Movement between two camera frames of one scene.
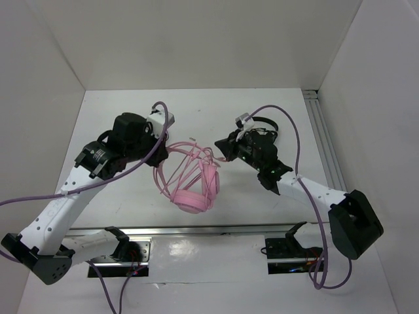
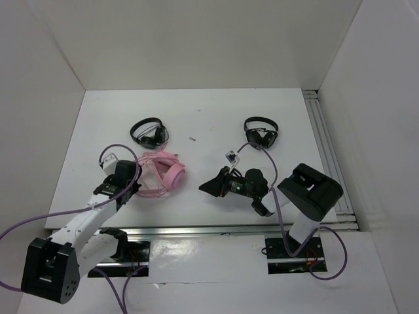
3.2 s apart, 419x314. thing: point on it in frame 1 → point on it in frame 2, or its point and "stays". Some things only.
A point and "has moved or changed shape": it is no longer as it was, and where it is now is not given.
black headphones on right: [261, 135] stays
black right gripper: [228, 146] → [218, 184]
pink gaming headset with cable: [189, 176] has moved or changed shape
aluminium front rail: [210, 230] stays
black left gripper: [160, 154] → [135, 186]
